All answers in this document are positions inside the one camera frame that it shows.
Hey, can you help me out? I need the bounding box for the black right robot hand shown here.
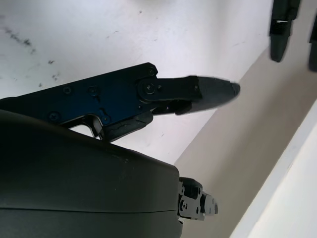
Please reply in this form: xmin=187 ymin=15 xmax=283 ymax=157
xmin=0 ymin=62 xmax=241 ymax=238

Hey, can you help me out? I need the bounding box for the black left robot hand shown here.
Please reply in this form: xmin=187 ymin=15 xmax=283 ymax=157
xmin=269 ymin=0 xmax=317 ymax=72

